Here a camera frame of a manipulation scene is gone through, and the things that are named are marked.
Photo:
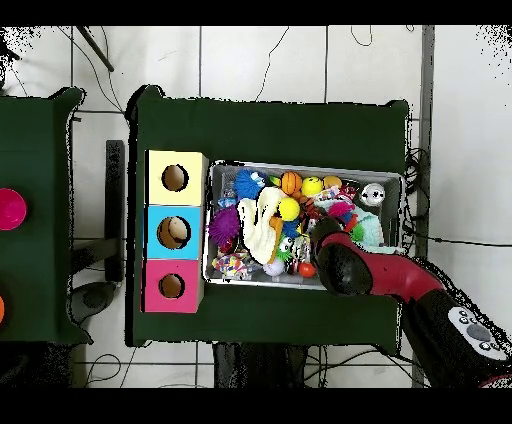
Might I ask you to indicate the grey metal rail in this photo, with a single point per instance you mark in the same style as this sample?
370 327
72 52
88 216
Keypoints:
427 80

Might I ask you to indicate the orange toy basketball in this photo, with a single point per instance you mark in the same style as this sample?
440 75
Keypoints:
291 182

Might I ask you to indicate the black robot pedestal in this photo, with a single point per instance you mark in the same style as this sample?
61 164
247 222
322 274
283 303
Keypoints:
260 368

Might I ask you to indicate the dark green tablecloth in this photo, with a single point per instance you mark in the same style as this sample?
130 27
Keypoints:
36 140
280 128

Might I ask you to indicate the clear mesh bin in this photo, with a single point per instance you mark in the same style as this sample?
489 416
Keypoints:
390 192

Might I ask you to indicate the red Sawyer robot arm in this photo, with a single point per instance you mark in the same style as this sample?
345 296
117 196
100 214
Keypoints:
392 276

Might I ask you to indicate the cream muslin cloth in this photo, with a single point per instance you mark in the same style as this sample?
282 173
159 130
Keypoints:
256 236

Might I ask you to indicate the orange striped tiger plush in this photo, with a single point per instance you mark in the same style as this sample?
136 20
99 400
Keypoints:
308 208

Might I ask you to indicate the black rod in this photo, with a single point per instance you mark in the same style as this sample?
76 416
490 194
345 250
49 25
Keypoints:
96 50

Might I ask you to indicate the orange ball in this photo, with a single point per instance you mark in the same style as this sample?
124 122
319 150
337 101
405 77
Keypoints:
1 310

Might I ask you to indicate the black stand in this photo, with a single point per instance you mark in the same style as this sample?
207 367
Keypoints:
115 200

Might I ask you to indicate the silver drink can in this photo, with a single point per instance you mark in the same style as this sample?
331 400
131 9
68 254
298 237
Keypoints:
372 194

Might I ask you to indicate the yellow tennis ball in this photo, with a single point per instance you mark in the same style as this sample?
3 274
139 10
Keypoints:
288 208

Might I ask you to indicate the yellow smiley ball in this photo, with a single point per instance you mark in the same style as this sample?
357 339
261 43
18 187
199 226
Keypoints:
312 186

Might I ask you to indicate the blue fuzzy ball with eyes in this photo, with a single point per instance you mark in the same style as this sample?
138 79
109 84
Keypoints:
247 184

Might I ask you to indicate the wooden box with three holes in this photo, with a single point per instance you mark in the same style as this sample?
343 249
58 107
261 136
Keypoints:
160 196

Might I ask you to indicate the purple spiky ball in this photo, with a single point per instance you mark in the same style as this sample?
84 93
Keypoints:
224 226

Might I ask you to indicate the pink ball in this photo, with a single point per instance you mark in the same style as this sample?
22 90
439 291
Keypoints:
10 210

